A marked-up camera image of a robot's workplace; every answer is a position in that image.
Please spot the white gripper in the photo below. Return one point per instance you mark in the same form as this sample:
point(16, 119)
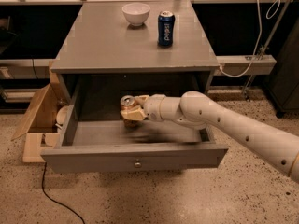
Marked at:
point(154, 106)

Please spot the cardboard box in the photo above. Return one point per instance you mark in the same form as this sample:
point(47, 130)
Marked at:
point(38, 125)

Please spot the round metal drawer knob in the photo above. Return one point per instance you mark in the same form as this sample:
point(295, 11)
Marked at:
point(137, 164)

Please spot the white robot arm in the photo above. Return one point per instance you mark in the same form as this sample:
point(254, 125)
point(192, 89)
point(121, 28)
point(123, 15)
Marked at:
point(194, 109)

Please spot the grey open top drawer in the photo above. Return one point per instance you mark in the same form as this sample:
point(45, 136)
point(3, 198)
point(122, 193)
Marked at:
point(95, 139)

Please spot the white plate in box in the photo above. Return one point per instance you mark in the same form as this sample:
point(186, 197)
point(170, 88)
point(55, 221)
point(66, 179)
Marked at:
point(61, 115)

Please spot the blue Pepsi can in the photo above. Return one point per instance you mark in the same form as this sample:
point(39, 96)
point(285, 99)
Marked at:
point(166, 21)

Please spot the grey window ledge rail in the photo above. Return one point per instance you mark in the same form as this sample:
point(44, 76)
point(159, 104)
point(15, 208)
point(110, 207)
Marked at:
point(235, 65)

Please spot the white ceramic bowl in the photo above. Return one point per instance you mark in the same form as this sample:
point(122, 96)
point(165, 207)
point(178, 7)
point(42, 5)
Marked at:
point(136, 13)

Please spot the orange soda can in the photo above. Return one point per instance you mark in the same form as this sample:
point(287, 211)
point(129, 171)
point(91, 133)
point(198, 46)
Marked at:
point(128, 102)

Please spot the grey cabinet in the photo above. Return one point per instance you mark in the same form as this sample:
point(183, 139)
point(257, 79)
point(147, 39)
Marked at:
point(104, 43)

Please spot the metal stand pole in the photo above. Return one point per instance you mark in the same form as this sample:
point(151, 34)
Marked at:
point(264, 47)

